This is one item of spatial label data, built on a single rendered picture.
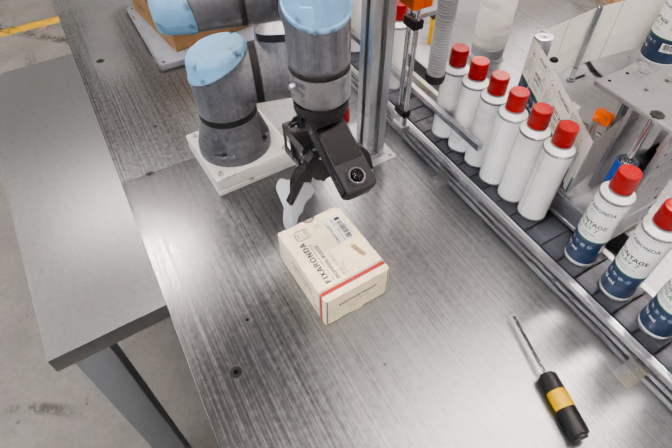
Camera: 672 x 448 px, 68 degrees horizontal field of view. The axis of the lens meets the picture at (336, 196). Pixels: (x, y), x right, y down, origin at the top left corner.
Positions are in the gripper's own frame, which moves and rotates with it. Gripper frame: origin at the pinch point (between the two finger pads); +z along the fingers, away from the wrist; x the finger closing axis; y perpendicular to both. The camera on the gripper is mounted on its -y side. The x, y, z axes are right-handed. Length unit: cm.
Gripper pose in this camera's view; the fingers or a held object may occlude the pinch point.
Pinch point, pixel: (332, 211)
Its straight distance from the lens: 76.0
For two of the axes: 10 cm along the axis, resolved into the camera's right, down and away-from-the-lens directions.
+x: -8.5, 3.9, -3.6
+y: -5.3, -6.1, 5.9
